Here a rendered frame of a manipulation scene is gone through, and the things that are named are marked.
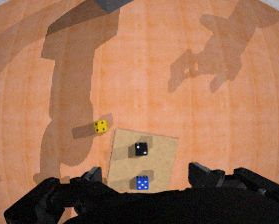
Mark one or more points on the black die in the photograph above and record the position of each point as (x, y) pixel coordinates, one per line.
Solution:
(141, 149)

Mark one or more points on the blue die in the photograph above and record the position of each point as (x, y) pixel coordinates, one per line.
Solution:
(142, 182)

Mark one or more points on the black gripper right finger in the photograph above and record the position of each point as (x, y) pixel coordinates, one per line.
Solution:
(241, 178)

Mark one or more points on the yellow die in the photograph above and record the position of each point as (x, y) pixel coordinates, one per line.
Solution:
(100, 126)

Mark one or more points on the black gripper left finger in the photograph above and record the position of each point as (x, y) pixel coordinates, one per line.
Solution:
(83, 193)

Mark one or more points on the tan flat mat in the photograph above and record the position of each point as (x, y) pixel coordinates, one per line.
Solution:
(125, 166)

